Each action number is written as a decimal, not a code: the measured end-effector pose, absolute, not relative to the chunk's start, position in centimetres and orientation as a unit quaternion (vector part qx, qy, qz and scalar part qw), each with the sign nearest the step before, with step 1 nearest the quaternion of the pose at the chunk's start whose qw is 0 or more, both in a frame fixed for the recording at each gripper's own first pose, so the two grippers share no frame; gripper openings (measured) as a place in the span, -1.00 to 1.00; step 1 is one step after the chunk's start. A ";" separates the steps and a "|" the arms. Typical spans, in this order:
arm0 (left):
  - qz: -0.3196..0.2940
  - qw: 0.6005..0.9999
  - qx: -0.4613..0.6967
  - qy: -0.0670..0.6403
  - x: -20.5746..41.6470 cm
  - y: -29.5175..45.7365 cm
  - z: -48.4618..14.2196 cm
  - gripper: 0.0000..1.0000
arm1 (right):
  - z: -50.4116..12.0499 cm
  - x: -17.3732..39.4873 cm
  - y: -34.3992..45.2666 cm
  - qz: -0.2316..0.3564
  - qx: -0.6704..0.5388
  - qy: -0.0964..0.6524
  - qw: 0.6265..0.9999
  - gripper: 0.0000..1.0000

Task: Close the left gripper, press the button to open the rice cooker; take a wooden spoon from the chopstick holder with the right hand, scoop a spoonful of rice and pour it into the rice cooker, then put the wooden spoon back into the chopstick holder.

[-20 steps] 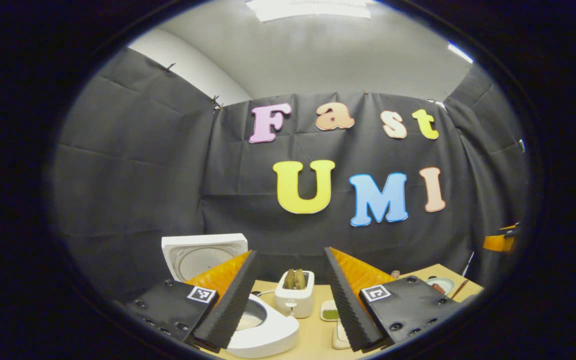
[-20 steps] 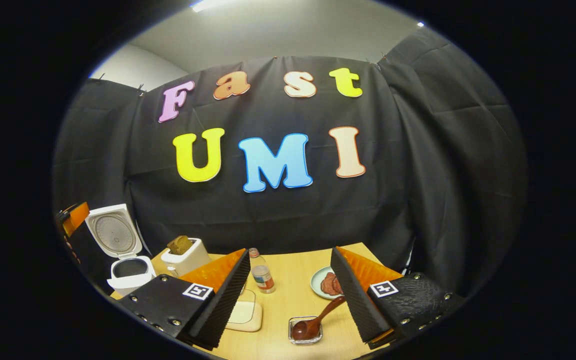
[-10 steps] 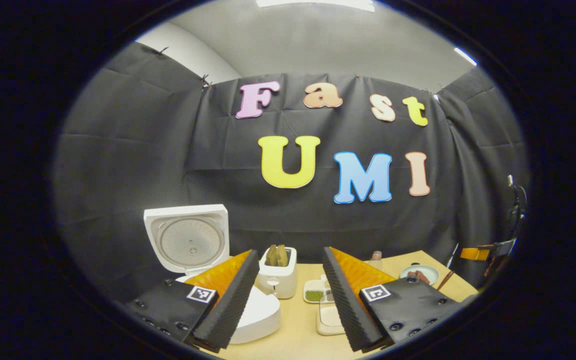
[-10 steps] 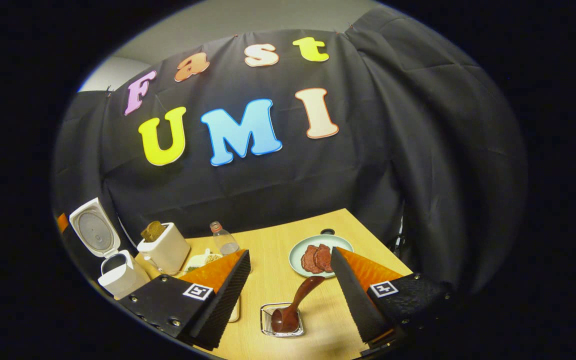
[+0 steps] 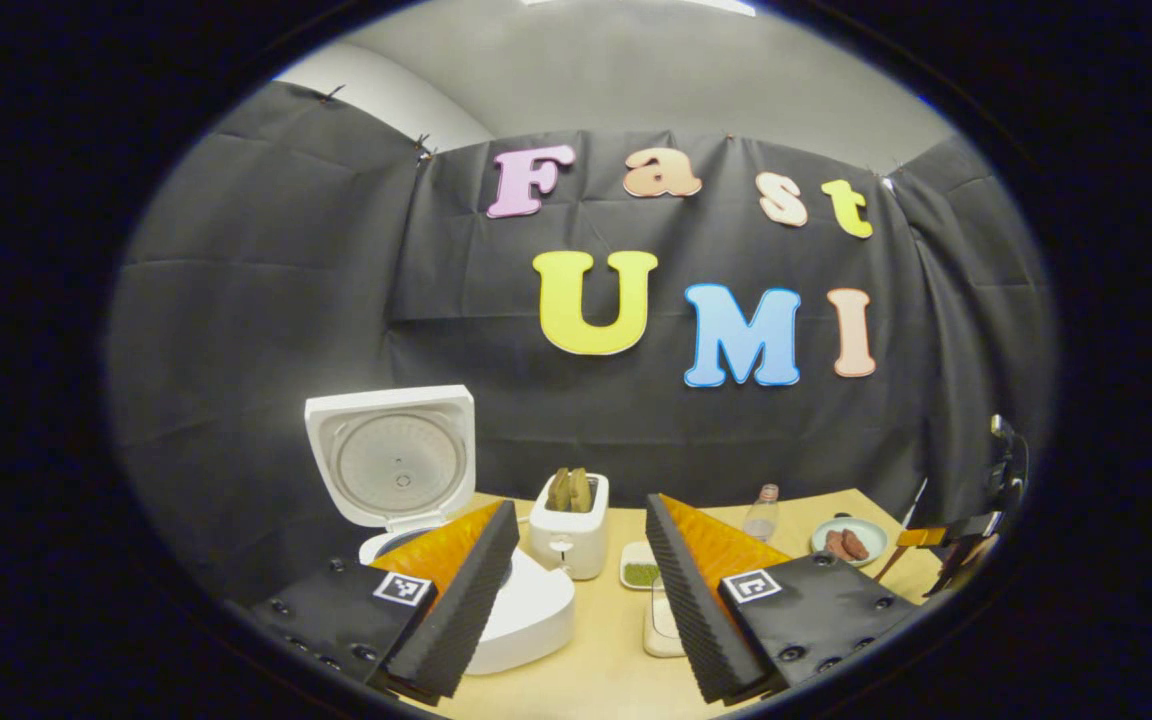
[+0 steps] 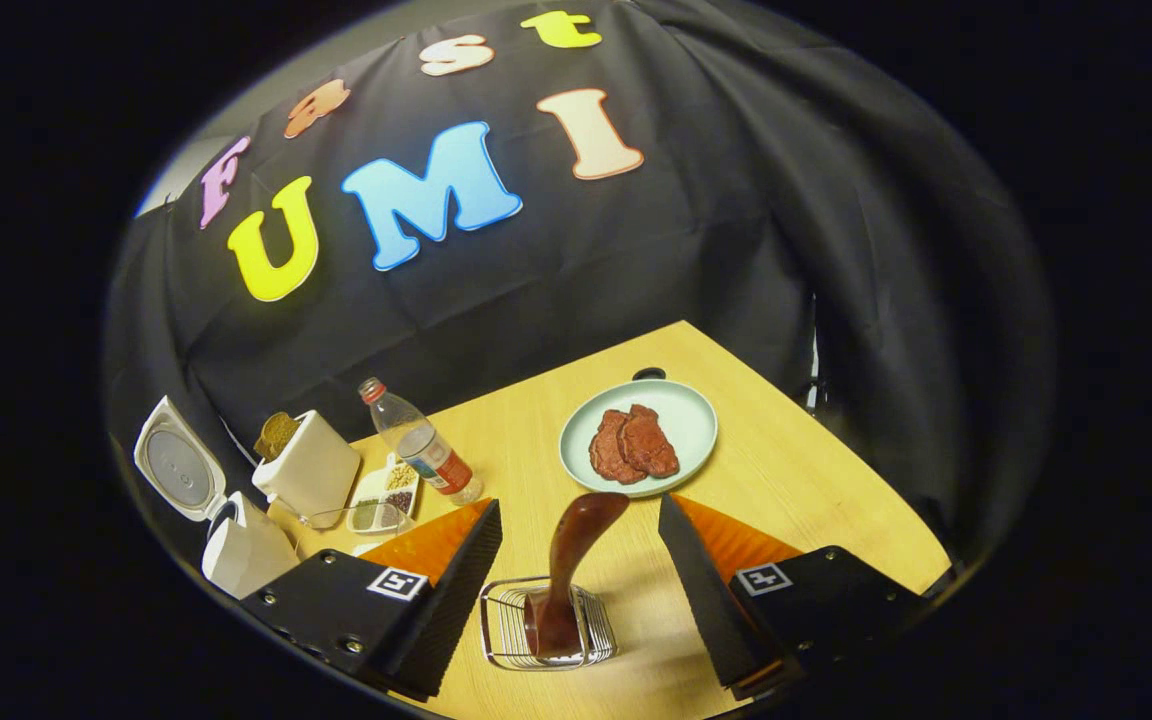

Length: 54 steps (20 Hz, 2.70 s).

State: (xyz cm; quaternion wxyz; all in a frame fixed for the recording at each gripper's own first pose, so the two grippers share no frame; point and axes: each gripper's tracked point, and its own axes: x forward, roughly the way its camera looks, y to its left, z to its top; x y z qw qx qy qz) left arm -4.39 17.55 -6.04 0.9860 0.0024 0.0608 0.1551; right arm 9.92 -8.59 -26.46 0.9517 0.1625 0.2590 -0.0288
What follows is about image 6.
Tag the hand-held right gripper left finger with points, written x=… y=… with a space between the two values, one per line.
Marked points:
x=436 y=610

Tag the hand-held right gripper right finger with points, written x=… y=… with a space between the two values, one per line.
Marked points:
x=721 y=600

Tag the brown wooden spoon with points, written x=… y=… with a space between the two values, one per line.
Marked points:
x=576 y=540

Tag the white rice cooker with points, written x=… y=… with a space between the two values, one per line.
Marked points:
x=246 y=550

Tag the divided condiment dish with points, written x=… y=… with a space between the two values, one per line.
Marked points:
x=384 y=495

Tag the clear plastic water bottle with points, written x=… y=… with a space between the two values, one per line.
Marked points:
x=426 y=450

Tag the red meat slice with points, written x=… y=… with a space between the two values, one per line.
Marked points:
x=606 y=450
x=654 y=445

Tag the pale green plate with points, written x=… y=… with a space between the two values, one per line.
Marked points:
x=686 y=420

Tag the white toaster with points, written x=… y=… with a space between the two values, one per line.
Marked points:
x=316 y=470

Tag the brown toast slice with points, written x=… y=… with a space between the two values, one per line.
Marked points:
x=276 y=435

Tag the black backdrop cloth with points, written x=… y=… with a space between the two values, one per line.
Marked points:
x=636 y=270

